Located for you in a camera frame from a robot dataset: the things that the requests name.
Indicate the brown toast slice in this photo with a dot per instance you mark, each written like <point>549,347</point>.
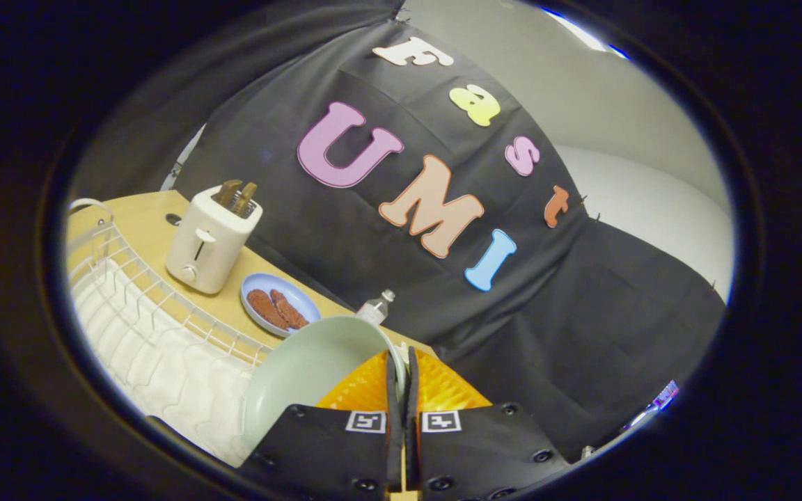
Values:
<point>228,191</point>
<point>244,197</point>

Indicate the black backdrop cloth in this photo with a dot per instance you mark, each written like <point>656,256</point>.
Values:
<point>401,229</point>

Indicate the cream toaster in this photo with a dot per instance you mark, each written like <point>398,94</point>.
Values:
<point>209,240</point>

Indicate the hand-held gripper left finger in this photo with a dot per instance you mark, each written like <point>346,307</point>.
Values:
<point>394,410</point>

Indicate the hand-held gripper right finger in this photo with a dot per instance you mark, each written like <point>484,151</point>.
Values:
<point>412,410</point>

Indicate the clear plastic water bottle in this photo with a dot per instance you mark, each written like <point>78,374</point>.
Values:
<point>375,308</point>

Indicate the pale green plate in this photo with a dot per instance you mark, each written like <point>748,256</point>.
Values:
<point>307,372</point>

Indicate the small blue plate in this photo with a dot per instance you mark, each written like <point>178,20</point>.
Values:
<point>300,300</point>

